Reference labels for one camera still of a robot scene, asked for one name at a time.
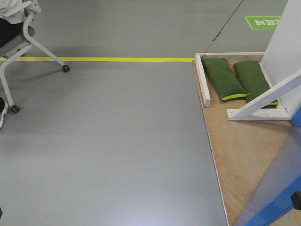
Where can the blue door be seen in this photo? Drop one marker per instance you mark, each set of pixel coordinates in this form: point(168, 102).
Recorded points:
point(272, 197)

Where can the yellow floor tape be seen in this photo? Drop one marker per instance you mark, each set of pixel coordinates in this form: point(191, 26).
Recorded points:
point(109, 59)

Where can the green sandbag left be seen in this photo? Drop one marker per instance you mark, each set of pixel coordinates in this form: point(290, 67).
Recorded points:
point(224, 80)

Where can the green sandbag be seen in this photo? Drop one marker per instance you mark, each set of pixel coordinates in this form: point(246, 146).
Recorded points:
point(224, 80)
point(252, 79)

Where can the plywood base platform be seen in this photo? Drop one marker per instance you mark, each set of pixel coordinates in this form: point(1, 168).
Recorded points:
point(242, 150)

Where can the white diagonal brace far side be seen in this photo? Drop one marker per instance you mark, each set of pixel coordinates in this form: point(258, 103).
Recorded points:
point(254, 110)

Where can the green sandbag right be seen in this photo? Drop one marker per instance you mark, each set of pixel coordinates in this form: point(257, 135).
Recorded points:
point(252, 79)

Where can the green floor sign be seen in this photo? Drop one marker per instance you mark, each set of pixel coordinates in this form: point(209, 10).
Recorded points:
point(263, 22)

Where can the grey rolling chair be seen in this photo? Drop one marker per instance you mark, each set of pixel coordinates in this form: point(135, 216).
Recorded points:
point(21, 44)

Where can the black robot part right edge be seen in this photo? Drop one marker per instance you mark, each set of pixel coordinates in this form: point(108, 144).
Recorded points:
point(296, 200)

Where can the white rail beside sandbags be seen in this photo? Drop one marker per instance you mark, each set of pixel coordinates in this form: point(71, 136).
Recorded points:
point(201, 77)

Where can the white wall panel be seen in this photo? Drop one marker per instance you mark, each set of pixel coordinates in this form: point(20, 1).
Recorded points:
point(283, 54)

